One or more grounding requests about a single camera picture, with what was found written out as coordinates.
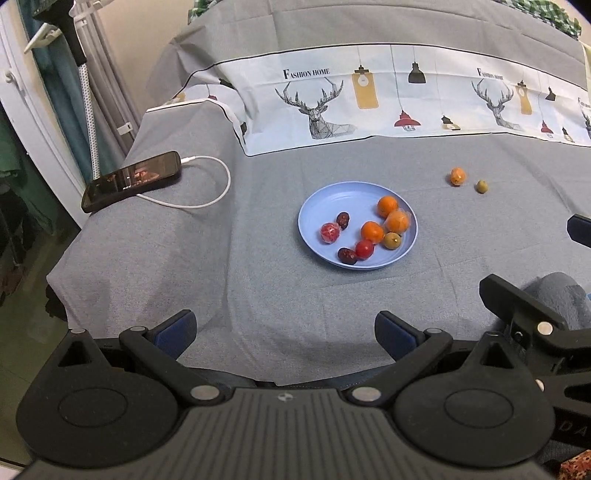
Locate dark green hanging clothes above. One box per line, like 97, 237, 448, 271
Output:
0, 106, 51, 305

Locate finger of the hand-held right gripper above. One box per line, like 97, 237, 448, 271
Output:
566, 213, 591, 246
479, 274, 591, 393

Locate green checked blanket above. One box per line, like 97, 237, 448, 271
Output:
187, 0, 583, 38

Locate black thing on floor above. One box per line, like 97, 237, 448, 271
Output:
44, 284, 70, 319

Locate teal curtain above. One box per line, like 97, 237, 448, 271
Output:
30, 28, 100, 181

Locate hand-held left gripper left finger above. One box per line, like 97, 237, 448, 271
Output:
55, 310, 234, 408

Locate white charging cable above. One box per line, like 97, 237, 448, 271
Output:
139, 155, 232, 210

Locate white plastic hanger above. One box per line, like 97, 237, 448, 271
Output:
23, 0, 121, 54

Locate white door frame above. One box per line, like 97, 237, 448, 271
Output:
0, 18, 86, 227

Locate black handled patterned pole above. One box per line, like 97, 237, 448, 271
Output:
34, 0, 102, 181

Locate grey curtain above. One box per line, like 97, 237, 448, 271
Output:
76, 0, 144, 158

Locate black smartphone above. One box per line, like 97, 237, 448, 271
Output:
82, 151, 182, 214

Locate grey deer print bed sheet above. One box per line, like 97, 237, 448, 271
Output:
46, 0, 591, 386

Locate blue plastic plate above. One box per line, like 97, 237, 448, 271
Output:
298, 182, 419, 270

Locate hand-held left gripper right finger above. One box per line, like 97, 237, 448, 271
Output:
339, 311, 522, 408

